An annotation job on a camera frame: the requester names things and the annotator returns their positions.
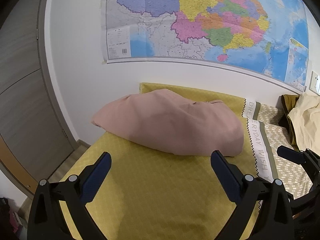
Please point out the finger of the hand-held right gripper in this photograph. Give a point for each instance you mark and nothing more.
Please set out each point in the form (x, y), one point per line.
(290, 153)
(303, 201)

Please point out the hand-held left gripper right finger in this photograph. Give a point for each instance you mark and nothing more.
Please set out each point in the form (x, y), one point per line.
(225, 177)

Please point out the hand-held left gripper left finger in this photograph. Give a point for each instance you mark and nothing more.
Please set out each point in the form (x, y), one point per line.
(96, 177)

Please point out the pink jacket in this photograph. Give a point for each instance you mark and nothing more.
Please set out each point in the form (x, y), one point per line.
(170, 122)

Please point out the cream cloth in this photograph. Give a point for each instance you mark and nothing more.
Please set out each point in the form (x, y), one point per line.
(307, 120)

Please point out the olive garment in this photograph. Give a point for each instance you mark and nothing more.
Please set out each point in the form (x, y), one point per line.
(287, 102)

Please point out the patchwork bed sheet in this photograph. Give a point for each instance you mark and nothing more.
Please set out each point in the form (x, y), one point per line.
(155, 192)

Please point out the dark cloth bundle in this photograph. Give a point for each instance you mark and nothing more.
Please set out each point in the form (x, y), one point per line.
(7, 212)

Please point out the grey wooden door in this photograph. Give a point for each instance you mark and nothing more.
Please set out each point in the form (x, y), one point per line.
(22, 92)

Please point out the white wall socket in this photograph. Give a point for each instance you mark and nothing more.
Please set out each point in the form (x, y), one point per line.
(314, 82)

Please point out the colourful wall map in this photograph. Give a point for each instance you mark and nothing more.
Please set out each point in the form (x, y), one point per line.
(200, 17)

